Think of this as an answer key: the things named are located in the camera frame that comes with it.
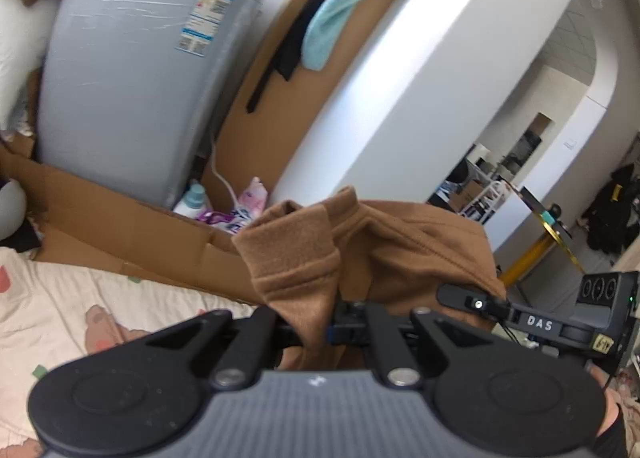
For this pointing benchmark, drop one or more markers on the yellow leg round table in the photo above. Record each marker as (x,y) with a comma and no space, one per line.
(554,235)

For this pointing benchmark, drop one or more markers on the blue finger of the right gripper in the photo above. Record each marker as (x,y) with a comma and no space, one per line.
(474,301)

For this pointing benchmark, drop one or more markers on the grey appliance cabinet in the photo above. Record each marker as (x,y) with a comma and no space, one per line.
(129,87)

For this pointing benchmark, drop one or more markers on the cream bear print bedsheet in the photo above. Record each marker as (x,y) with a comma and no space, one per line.
(52,314)

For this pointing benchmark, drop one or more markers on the pink spray bottle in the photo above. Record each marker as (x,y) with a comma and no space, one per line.
(253,198)

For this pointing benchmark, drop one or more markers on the brown cardboard sheet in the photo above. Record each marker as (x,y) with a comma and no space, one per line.
(87,225)

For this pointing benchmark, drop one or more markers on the detergent bottle blue cap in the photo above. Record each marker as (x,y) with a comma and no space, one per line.
(193,203)

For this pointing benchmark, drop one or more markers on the white storage rack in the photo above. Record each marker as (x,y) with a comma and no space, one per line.
(484,206)

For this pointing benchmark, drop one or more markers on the brown printed t-shirt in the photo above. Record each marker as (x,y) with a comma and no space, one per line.
(302,260)

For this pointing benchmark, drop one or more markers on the dark clothes pile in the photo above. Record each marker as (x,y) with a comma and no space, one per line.
(608,222)

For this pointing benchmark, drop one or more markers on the person right hand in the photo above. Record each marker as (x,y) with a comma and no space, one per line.
(612,410)

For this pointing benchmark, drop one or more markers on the white pillow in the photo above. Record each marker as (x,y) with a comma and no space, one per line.
(25,36)

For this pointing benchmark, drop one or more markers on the grey neck pillow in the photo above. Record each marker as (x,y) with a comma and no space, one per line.
(13,206)

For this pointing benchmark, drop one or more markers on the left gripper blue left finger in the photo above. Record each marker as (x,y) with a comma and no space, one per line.
(257,344)

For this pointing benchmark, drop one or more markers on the purple white plastic bag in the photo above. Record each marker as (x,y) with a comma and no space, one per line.
(230,223)

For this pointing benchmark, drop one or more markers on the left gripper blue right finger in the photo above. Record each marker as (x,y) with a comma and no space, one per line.
(368,327)

